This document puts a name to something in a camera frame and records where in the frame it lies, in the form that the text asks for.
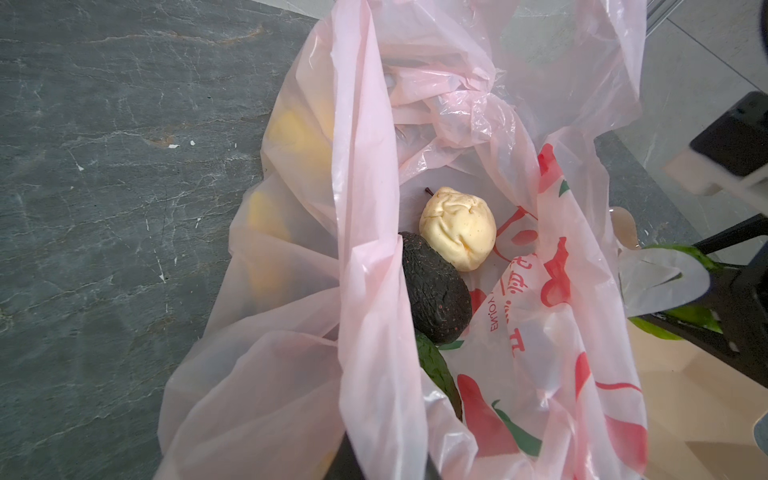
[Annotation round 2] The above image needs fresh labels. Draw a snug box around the yellow fake lemon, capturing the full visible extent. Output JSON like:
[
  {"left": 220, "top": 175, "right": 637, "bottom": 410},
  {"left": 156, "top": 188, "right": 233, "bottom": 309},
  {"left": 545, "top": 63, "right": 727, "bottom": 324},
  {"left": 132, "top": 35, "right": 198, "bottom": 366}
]
[{"left": 265, "top": 93, "right": 332, "bottom": 183}]

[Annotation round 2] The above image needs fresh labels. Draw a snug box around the dark fake avocado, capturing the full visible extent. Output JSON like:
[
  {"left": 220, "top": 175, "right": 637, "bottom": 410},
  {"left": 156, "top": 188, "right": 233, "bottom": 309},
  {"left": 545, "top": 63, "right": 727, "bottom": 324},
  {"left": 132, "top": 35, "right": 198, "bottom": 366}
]
[{"left": 400, "top": 231, "right": 472, "bottom": 345}]

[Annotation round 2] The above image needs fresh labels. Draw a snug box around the green fake fruit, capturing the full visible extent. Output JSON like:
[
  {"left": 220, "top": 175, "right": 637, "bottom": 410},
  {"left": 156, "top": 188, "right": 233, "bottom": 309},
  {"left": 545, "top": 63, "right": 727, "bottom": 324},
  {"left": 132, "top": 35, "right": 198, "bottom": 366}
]
[{"left": 619, "top": 245, "right": 723, "bottom": 341}]

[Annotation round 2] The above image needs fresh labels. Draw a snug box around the pink plastic bag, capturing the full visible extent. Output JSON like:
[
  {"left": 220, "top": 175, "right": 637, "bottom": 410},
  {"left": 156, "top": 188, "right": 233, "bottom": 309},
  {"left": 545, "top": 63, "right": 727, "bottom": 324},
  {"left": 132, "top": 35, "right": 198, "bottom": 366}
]
[{"left": 156, "top": 1, "right": 648, "bottom": 479}]

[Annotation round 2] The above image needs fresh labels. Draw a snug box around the pink scalloped bowl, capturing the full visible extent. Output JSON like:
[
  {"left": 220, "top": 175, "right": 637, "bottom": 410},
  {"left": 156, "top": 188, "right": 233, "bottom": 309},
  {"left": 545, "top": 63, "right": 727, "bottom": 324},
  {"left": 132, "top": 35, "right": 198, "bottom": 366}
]
[{"left": 611, "top": 207, "right": 767, "bottom": 479}]

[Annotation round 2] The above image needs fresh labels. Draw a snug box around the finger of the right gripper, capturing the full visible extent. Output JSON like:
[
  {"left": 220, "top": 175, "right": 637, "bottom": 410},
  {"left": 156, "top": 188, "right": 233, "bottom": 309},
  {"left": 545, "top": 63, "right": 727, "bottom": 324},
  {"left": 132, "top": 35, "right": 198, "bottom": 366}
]
[
  {"left": 693, "top": 214, "right": 767, "bottom": 270},
  {"left": 640, "top": 264, "right": 767, "bottom": 386}
]

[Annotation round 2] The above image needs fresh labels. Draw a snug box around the yellow fake pear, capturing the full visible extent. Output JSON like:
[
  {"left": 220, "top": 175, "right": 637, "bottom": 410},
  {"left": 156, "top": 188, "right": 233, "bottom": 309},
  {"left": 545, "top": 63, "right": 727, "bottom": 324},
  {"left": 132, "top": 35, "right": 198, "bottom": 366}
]
[{"left": 419, "top": 187, "right": 497, "bottom": 272}]

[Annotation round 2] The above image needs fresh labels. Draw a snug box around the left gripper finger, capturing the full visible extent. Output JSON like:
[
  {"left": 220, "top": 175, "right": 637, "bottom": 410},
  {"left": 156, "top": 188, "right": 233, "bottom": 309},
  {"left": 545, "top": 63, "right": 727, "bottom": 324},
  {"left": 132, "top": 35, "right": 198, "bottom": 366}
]
[{"left": 323, "top": 431, "right": 442, "bottom": 480}]

